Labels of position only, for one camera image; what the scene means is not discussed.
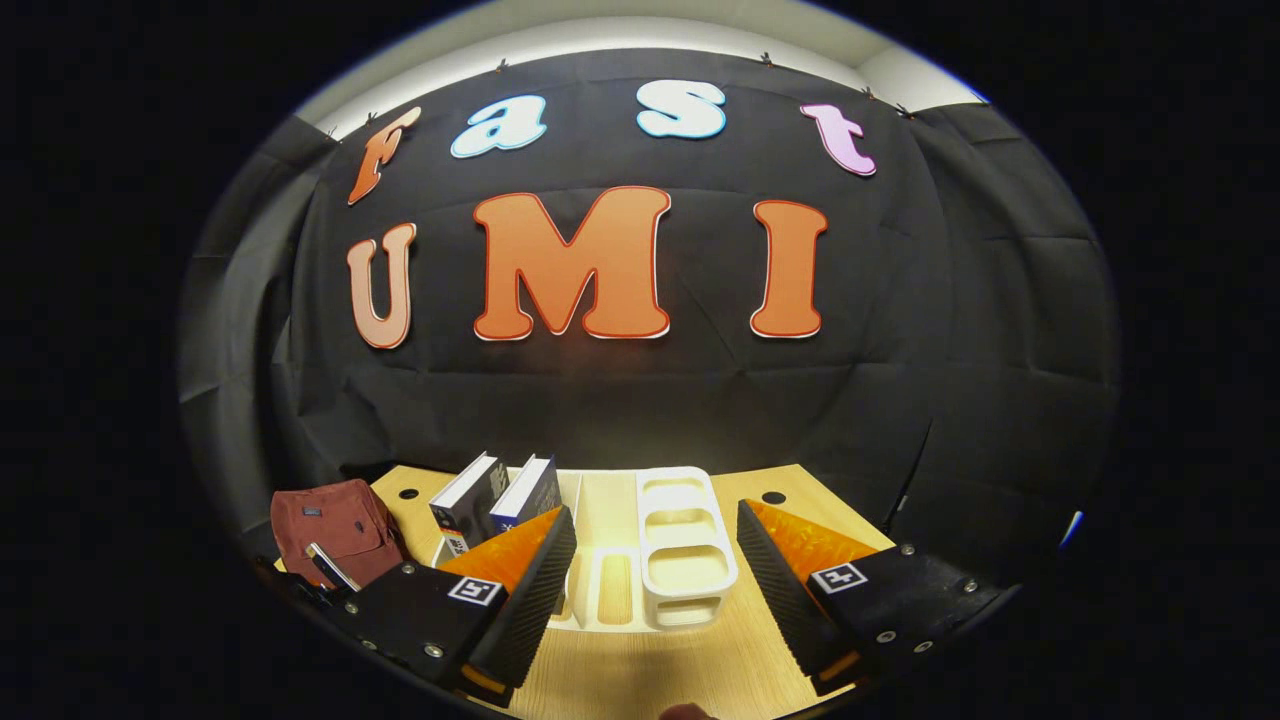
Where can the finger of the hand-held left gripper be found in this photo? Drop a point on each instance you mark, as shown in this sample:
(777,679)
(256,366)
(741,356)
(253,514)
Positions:
(332,568)

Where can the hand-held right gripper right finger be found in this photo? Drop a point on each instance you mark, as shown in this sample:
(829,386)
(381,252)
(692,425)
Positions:
(785,590)

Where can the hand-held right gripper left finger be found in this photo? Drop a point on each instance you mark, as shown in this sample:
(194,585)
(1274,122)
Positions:
(525,610)

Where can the dark red schoolbag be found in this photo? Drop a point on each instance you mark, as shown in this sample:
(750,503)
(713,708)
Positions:
(345,520)

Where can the white plastic bookshelf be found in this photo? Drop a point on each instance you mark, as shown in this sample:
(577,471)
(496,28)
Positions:
(685,560)

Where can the blue cover book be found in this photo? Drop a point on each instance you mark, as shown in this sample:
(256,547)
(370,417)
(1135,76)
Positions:
(530,495)

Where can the black and white cover book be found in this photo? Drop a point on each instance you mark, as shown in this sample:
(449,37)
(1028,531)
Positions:
(465,505)

